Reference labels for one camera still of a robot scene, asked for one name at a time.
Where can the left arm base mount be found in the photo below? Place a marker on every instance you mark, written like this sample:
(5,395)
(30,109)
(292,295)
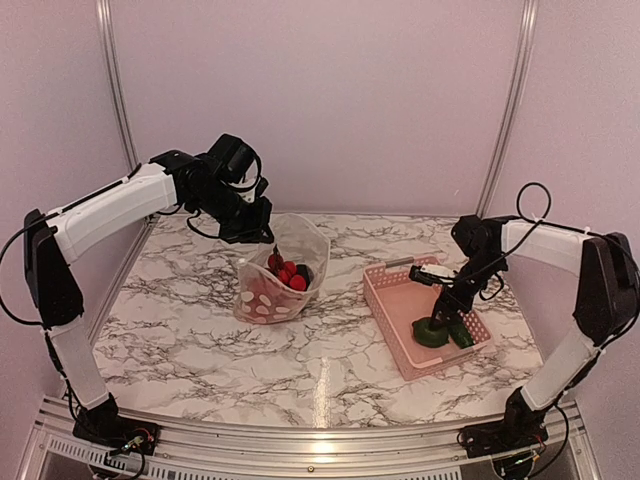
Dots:
(105,426)

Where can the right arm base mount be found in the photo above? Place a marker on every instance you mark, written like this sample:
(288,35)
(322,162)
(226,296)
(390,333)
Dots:
(518,428)

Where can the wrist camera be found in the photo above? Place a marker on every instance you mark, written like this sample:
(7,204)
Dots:
(431,274)
(253,189)

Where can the clear zip top bag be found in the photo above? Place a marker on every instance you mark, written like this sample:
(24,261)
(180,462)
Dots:
(298,240)

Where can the bunch of red strawberries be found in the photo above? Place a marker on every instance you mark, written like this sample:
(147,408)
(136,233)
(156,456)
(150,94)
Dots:
(282,269)

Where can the left aluminium frame post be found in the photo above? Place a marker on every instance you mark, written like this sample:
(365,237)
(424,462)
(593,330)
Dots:
(109,48)

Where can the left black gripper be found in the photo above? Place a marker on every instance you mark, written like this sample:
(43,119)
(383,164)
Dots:
(252,232)

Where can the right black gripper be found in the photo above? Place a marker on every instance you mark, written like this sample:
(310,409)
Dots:
(446,304)

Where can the dark green cucumber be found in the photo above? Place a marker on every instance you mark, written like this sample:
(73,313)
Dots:
(460,335)

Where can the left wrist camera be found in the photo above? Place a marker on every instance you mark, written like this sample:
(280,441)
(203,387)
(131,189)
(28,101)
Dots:
(253,189)

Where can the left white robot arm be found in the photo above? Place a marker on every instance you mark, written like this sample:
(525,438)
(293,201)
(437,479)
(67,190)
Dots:
(54,241)

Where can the front aluminium rail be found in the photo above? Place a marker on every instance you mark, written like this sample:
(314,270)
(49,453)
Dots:
(191,449)

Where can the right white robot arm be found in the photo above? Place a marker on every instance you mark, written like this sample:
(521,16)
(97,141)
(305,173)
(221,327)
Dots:
(545,297)

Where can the pink plastic basket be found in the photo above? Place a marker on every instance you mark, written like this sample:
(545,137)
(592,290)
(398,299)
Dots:
(401,308)

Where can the right aluminium frame post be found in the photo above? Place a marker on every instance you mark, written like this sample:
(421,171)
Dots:
(513,100)

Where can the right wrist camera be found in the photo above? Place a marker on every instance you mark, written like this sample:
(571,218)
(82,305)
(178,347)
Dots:
(431,274)

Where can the purple eggplant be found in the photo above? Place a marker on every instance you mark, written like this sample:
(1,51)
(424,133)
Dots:
(302,279)

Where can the aluminium frame post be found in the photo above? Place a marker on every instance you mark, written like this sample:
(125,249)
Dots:
(513,100)
(109,48)

